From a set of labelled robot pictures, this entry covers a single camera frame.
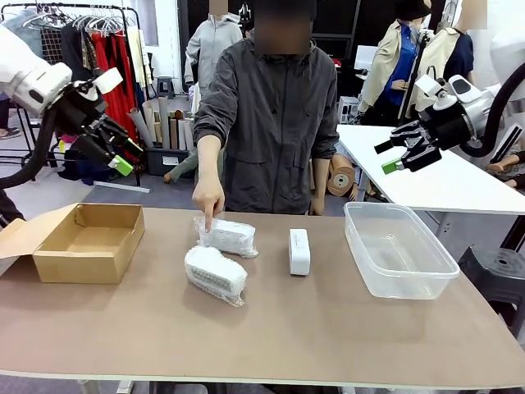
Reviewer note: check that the black hanging garment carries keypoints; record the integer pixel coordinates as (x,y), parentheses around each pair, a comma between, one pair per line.
(76,53)

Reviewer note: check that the person's left hand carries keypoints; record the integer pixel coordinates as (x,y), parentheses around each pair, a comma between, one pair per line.
(318,205)

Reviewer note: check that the black metal clothes rack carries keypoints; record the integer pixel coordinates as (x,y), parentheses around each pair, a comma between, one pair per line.
(135,49)

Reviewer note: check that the person's right hand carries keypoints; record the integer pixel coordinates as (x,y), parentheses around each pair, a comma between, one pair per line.
(209,201)

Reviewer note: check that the red hanging dress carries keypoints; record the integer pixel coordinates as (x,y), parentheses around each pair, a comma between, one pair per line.
(117,102)

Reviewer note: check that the mannequin in beige coat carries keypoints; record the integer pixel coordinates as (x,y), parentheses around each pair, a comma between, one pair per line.
(389,70)

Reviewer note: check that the slanted grey fabric roll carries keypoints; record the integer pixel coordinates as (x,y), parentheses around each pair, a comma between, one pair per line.
(141,129)

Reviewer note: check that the person in grey jacket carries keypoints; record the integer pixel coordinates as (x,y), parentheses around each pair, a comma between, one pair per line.
(270,123)

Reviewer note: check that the mannequin in cream vest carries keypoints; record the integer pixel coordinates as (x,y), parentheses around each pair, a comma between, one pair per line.
(457,53)

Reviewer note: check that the brown paper roll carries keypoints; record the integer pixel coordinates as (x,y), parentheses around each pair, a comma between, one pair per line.
(340,180)

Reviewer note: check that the white table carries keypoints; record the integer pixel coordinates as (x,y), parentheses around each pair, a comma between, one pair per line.
(451,184)

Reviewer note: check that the light blue hanging garment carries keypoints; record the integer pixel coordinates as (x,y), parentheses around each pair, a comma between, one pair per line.
(30,35)

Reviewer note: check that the white computer case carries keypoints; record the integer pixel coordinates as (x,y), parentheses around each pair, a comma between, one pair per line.
(348,110)

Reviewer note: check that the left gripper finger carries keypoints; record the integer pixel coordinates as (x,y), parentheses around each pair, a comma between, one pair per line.
(102,154)
(119,135)

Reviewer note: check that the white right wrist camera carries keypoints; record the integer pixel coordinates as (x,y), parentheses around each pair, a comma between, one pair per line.
(428,90)

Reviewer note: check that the upright grey tube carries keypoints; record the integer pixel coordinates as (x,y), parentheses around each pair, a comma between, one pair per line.
(164,123)

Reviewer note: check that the dark storage bin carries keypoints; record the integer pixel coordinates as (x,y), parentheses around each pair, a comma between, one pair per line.
(164,162)

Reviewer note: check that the mannequin in grey hoodie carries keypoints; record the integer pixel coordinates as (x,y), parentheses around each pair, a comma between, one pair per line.
(211,45)

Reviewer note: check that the person's left forearm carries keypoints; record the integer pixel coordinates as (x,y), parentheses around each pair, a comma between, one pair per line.
(322,176)

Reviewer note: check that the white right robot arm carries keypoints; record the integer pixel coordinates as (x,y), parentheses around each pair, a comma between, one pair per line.
(480,102)

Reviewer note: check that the bubble-wrapped clock with ridged face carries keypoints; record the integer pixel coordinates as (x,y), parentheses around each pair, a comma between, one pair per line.
(213,271)

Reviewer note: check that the cream hanging garment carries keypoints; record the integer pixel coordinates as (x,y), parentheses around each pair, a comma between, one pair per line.
(135,57)

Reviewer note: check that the person's right forearm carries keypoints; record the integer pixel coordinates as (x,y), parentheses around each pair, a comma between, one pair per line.
(211,160)

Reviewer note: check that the unwrapped white clock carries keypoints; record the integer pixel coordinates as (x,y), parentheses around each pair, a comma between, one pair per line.
(299,254)

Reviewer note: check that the checked hanging garment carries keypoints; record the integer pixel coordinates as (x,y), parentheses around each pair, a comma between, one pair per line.
(52,45)

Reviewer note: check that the black plastic stool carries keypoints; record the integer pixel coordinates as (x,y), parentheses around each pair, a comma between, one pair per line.
(496,275)

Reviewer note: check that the lying skin-coloured mannequin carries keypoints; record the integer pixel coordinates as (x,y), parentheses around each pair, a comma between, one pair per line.
(506,168)

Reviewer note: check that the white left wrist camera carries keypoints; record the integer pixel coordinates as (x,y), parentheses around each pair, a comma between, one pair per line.
(108,81)

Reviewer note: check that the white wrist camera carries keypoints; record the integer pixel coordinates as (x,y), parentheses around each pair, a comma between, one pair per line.
(428,90)
(108,81)

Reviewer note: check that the bystander in dark clothing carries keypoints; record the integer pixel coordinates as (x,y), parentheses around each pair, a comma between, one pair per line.
(8,207)

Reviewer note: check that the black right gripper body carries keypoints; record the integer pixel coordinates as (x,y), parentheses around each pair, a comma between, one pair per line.
(449,127)

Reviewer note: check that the bubble-wrapped smooth white clock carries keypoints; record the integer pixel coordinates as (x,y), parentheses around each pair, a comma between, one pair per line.
(234,240)

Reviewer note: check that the mannequin leg in grey trousers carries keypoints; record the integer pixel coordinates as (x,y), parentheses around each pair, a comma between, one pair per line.
(180,168)

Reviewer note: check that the open brown cardboard box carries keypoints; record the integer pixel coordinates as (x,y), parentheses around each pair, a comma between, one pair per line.
(78,262)

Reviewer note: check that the black tripod pole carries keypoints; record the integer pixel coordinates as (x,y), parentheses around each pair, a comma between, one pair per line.
(416,70)

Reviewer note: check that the clear plastic container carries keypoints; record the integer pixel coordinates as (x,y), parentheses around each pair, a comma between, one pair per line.
(402,283)

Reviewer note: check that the small grey step stool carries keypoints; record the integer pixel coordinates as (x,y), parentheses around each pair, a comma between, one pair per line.
(165,87)

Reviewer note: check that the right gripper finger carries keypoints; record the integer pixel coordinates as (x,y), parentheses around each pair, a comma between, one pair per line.
(404,135)
(422,158)

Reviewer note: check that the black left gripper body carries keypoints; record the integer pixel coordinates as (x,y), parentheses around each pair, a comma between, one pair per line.
(80,113)

